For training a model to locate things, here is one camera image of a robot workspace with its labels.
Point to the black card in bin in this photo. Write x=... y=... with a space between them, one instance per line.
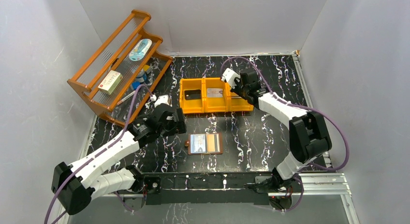
x=193 y=94

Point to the blue white tape roll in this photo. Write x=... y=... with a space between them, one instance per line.
x=141 y=76

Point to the white blue oval case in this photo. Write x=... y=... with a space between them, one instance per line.
x=140 y=50

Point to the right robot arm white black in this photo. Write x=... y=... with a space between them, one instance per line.
x=308 y=134

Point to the yellow right bin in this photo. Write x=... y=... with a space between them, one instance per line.
x=236 y=103

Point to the yellow bin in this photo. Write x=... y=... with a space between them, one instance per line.
x=236 y=103
x=218 y=105
x=191 y=106

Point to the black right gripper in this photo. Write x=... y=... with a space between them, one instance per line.
x=234 y=89

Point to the white red box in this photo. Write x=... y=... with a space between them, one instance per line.
x=110 y=82

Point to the yellow left bin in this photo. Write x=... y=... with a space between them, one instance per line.
x=191 y=106

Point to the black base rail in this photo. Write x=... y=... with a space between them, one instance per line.
x=215 y=188

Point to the aluminium frame rail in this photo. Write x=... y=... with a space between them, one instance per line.
x=325 y=198

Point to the white marker pen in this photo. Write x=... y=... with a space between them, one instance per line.
x=125 y=98

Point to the yellow middle bin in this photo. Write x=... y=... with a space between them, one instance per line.
x=218 y=105

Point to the orange leather card holder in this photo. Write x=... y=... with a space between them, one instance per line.
x=204 y=144

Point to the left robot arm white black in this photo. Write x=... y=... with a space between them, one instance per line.
x=76 y=184

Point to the blue small cube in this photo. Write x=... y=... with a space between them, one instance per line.
x=135 y=85

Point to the orange wooden shelf rack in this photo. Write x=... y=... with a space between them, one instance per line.
x=113 y=54

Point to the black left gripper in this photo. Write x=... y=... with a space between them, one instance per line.
x=179 y=121

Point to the grey card in bin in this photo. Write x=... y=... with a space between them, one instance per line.
x=214 y=92

